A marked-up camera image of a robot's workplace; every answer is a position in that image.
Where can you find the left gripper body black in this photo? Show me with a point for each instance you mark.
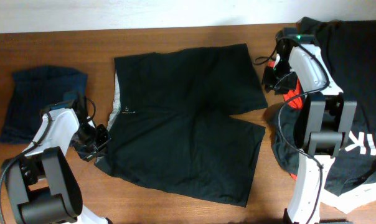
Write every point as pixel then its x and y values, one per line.
pixel 98 143

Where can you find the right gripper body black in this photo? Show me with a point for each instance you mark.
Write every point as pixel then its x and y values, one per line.
pixel 271 82

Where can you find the black shorts patterned waistband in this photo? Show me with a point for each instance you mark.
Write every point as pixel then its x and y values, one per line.
pixel 177 129

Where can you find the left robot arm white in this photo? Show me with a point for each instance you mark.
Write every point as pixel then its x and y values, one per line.
pixel 40 184

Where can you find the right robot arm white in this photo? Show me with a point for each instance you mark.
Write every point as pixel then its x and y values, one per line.
pixel 324 122

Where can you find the red garment in pile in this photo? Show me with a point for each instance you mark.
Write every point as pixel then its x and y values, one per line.
pixel 296 103

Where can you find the folded navy blue garment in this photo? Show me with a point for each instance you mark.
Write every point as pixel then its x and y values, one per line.
pixel 34 89

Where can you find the black t-shirt on pile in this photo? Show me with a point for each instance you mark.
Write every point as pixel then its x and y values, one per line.
pixel 349 50

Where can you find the black garment white lettering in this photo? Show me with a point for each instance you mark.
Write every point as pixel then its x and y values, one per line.
pixel 355 164

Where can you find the white garment under pile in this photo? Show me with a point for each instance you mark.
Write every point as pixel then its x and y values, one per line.
pixel 349 201

